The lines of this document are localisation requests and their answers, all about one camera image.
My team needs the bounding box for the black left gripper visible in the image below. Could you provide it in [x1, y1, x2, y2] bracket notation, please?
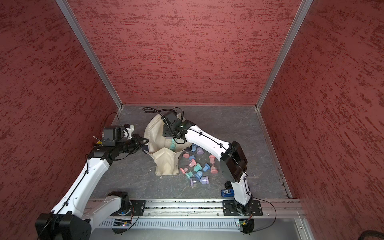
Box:
[116, 133, 150, 154]

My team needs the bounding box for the teal hourglass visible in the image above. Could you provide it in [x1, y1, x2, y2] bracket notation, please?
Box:
[183, 164, 203, 179]
[169, 139, 176, 152]

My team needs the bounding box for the cream canvas bag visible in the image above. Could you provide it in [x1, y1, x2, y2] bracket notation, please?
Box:
[144, 115, 192, 176]

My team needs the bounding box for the pink hourglass pile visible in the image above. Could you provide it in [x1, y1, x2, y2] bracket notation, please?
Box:
[180, 159, 197, 175]
[209, 155, 218, 175]

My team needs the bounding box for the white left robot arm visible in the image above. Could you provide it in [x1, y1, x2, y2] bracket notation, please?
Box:
[35, 134, 149, 240]

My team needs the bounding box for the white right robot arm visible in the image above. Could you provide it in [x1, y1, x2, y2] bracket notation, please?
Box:
[161, 111, 252, 216]

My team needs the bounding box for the purple hourglass upper pile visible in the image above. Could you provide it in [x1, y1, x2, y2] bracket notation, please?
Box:
[197, 147, 204, 155]

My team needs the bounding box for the teal hourglass in pile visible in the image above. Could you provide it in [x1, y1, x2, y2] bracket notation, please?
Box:
[183, 164, 203, 179]

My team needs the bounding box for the blue hourglass in pile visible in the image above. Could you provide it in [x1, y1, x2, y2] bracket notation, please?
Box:
[194, 163, 211, 180]

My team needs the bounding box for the black stapler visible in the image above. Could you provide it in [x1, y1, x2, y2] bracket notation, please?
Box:
[225, 181, 233, 189]

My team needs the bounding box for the blue stapler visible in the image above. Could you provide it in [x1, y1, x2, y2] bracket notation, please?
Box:
[221, 189, 235, 198]

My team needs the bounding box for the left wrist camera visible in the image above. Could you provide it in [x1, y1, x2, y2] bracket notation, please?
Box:
[102, 124, 135, 147]

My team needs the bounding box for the purple hourglass near rail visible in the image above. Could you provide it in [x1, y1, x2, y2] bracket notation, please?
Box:
[190, 177, 209, 187]

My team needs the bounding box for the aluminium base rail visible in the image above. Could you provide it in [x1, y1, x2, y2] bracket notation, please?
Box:
[86, 197, 304, 218]

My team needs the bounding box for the aluminium corner post right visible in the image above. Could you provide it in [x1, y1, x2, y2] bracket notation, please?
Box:
[256, 0, 313, 112]

